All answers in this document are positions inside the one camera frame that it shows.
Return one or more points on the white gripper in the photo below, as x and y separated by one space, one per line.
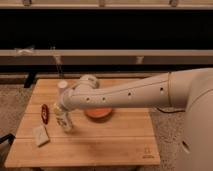
59 109

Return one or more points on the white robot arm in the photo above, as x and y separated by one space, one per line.
191 90

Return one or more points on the black table leg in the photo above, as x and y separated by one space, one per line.
30 79

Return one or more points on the orange bowl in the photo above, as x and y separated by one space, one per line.
97 113

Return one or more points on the red snack packet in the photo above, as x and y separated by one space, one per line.
45 113

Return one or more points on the black object at left edge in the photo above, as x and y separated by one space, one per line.
7 138

